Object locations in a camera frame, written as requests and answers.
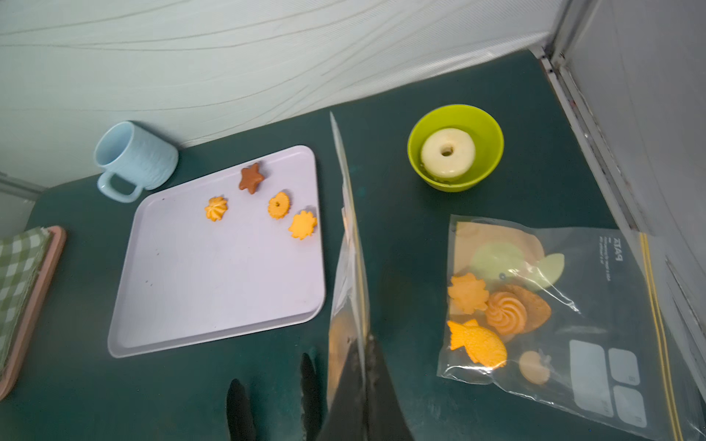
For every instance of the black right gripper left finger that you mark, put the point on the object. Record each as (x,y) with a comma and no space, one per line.
(345,419)

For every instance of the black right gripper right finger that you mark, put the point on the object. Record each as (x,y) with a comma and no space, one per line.
(384,418)

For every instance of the clear zip bag underneath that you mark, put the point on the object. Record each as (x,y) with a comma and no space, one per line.
(350,316)

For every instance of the lavender plastic tray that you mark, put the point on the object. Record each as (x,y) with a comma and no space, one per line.
(187,280)

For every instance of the clear zip bag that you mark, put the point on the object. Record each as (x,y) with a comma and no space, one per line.
(606,353)

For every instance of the ring flower cookie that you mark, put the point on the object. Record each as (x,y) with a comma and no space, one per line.
(279,206)

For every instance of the swirl piped cookie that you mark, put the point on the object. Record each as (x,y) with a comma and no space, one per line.
(216,208)

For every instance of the brown star cookie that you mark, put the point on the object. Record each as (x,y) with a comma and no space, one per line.
(251,178)

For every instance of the large yellow fish cookie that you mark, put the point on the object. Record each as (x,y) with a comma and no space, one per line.
(482,346)

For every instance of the cream swirl cookie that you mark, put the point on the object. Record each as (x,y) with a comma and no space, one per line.
(506,313)

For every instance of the brown heart cookie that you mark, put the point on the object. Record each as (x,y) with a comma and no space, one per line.
(538,310)

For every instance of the green plastic bowl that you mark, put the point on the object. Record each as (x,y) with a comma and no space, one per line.
(481,126)

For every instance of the pink tray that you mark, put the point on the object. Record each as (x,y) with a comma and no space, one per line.
(31,314)

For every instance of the light blue ceramic mug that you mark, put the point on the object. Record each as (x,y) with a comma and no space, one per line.
(135,155)

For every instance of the green checkered cloth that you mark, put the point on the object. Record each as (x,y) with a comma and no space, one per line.
(22,257)

